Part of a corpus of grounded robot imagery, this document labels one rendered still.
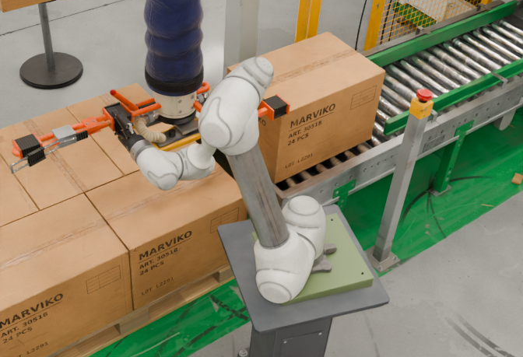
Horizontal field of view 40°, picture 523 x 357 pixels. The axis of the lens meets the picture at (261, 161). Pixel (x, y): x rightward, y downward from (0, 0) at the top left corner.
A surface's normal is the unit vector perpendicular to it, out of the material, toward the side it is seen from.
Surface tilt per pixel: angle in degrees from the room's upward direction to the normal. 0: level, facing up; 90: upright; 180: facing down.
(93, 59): 0
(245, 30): 90
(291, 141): 90
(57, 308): 90
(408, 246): 0
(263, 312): 0
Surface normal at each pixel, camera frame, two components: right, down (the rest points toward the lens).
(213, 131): -0.36, 0.52
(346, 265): 0.00, -0.76
